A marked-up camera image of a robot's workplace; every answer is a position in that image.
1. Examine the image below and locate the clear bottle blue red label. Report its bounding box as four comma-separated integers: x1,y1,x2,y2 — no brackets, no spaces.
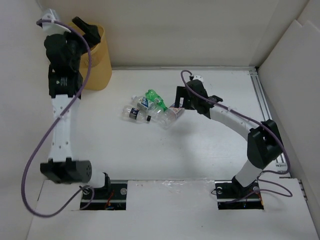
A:
158,104,185,129

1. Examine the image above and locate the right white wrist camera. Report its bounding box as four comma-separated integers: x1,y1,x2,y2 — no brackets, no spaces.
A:
189,74,204,83

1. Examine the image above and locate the clear bottle dark blue label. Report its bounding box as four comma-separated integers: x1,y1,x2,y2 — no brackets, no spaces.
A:
121,105,152,124

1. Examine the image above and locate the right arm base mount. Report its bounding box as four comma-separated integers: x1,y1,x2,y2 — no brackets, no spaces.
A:
211,180,264,210

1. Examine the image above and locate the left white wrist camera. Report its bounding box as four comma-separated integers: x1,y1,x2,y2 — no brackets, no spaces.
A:
39,8,71,36

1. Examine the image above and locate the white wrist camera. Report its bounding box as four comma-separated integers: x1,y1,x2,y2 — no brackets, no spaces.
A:
39,8,71,36
189,74,204,83

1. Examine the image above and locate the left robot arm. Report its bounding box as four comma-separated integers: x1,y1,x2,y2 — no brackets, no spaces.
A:
40,23,112,199

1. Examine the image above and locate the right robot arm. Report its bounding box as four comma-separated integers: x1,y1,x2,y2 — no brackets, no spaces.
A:
69,17,285,197

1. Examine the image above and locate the clear bottle white blue label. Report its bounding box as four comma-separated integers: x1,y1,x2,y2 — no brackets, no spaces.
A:
131,95,161,114

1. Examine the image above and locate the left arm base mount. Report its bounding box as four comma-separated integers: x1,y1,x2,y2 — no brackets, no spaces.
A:
79,180,128,211

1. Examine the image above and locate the yellow plastic bin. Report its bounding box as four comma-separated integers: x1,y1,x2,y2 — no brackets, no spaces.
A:
65,21,113,91

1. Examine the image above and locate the crushed green plastic bottle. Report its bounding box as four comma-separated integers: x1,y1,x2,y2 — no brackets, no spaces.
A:
145,89,168,112

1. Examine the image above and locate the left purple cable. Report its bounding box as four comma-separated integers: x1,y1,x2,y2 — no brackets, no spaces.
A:
21,19,95,217

